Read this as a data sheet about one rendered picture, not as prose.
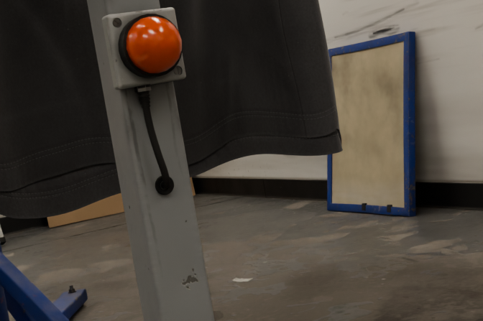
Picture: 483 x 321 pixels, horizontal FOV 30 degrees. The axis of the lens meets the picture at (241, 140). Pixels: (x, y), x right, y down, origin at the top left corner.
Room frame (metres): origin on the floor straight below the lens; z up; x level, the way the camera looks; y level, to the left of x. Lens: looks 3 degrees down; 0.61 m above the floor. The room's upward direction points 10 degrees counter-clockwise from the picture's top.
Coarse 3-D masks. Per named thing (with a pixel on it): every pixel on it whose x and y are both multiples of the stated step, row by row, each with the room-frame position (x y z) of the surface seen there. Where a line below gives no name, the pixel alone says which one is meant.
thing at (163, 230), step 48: (96, 0) 0.62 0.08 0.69; (144, 0) 0.62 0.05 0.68; (96, 48) 0.64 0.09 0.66; (144, 144) 0.61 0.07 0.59; (144, 192) 0.61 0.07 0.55; (192, 192) 0.63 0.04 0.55; (144, 240) 0.61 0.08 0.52; (192, 240) 0.62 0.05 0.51; (144, 288) 0.63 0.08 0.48; (192, 288) 0.62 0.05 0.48
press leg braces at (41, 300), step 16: (0, 256) 2.09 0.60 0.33; (0, 272) 2.06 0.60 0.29; (16, 272) 2.07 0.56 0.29; (16, 288) 2.04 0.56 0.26; (32, 288) 2.04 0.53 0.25; (16, 304) 2.36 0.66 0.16; (32, 304) 2.01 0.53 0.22; (48, 304) 2.02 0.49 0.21; (16, 320) 2.42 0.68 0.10; (32, 320) 2.44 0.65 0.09; (48, 320) 1.99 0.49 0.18; (64, 320) 2.00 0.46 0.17
